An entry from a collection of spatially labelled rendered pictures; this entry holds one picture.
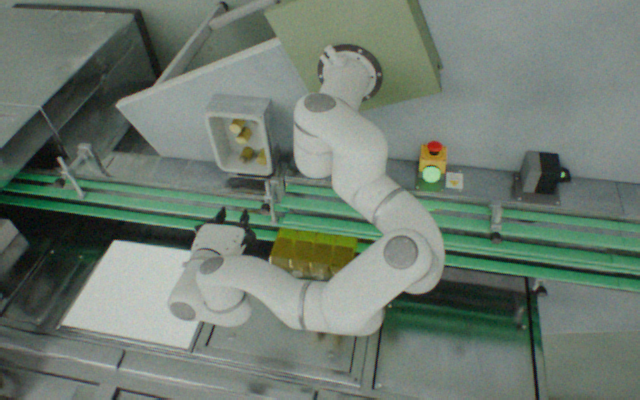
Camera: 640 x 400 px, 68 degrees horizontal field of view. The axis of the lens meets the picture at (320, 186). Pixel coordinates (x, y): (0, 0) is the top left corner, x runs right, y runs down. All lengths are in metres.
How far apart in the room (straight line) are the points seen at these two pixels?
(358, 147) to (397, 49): 0.36
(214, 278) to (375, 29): 0.61
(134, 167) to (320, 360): 0.87
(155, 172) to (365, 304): 1.07
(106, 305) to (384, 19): 1.14
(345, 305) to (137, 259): 1.05
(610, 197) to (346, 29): 0.82
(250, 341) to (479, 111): 0.87
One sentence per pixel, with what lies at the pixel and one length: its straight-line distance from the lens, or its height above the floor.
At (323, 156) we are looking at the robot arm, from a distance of 0.89.
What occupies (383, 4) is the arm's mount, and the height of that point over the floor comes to 0.85.
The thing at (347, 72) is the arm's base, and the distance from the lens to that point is 1.06.
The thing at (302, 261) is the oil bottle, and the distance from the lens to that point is 1.33.
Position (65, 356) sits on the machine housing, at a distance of 1.58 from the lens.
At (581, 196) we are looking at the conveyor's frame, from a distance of 1.42.
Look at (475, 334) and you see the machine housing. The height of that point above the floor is 1.10.
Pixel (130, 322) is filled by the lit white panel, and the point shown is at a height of 1.26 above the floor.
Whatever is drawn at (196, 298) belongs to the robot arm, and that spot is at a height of 1.40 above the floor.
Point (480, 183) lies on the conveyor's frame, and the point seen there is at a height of 0.82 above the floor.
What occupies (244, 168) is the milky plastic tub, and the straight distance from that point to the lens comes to 1.46.
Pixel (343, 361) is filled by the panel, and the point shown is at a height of 1.26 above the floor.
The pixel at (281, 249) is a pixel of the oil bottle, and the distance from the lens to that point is 1.36.
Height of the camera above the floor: 1.78
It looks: 42 degrees down
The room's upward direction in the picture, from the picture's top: 164 degrees counter-clockwise
